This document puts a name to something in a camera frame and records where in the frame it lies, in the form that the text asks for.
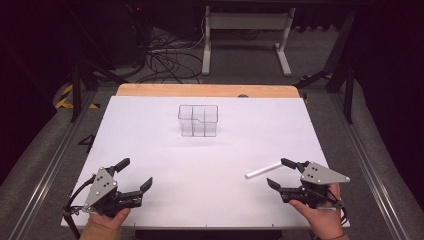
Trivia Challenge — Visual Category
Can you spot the tangle of black floor cables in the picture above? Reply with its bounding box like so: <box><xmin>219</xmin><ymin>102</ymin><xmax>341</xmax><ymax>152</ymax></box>
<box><xmin>126</xmin><ymin>4</ymin><xmax>214</xmax><ymax>85</ymax></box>

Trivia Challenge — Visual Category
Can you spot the black metal stand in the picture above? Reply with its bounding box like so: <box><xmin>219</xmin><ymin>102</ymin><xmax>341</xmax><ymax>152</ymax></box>
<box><xmin>294</xmin><ymin>9</ymin><xmax>356</xmax><ymax>125</ymax></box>
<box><xmin>66</xmin><ymin>6</ymin><xmax>134</xmax><ymax>123</ymax></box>

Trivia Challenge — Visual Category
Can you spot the white metal desk frame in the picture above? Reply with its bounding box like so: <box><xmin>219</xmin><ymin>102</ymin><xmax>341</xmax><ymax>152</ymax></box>
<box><xmin>201</xmin><ymin>5</ymin><xmax>297</xmax><ymax>78</ymax></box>

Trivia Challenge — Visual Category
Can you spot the wooden table board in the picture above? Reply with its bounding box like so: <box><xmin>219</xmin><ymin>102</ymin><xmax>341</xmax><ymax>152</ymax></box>
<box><xmin>115</xmin><ymin>83</ymin><xmax>301</xmax><ymax>99</ymax></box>

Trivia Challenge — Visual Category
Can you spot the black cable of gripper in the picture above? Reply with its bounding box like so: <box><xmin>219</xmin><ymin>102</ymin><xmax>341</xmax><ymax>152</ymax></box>
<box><xmin>316</xmin><ymin>188</ymin><xmax>349</xmax><ymax>225</ymax></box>
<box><xmin>61</xmin><ymin>173</ymin><xmax>97</xmax><ymax>240</ymax></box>

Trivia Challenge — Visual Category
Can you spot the clear plastic divided container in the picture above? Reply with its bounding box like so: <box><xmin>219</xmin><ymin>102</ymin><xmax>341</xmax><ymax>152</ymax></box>
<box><xmin>177</xmin><ymin>104</ymin><xmax>219</xmax><ymax>138</ymax></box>

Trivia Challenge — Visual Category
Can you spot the person's right hand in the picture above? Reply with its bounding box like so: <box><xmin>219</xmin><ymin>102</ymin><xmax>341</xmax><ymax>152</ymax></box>
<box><xmin>288</xmin><ymin>183</ymin><xmax>345</xmax><ymax>238</ymax></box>

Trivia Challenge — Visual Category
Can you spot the white stick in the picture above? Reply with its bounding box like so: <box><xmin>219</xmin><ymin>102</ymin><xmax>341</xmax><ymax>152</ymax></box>
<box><xmin>244</xmin><ymin>161</ymin><xmax>283</xmax><ymax>179</ymax></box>

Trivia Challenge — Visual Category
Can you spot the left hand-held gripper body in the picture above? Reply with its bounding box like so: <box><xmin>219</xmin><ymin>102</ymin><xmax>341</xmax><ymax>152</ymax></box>
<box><xmin>81</xmin><ymin>167</ymin><xmax>144</xmax><ymax>219</ymax></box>

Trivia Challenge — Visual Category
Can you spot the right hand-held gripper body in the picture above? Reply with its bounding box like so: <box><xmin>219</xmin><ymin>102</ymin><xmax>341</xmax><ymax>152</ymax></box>
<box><xmin>279</xmin><ymin>161</ymin><xmax>351</xmax><ymax>210</ymax></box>

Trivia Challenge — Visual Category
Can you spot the person's left hand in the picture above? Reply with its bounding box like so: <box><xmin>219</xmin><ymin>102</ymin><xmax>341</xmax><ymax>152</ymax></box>
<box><xmin>88</xmin><ymin>207</ymin><xmax>132</xmax><ymax>231</ymax></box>

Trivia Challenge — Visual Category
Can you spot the yellow black hazard tape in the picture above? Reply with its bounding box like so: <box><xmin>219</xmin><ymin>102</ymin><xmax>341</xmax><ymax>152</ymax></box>
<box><xmin>54</xmin><ymin>84</ymin><xmax>101</xmax><ymax>110</ymax></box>

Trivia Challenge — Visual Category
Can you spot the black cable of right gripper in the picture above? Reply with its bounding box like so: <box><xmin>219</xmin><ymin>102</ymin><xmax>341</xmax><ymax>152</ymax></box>
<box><xmin>316</xmin><ymin>188</ymin><xmax>349</xmax><ymax>225</ymax></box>

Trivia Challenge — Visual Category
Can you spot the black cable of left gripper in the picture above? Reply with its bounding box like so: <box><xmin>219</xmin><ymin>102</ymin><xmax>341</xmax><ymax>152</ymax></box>
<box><xmin>61</xmin><ymin>173</ymin><xmax>97</xmax><ymax>240</ymax></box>

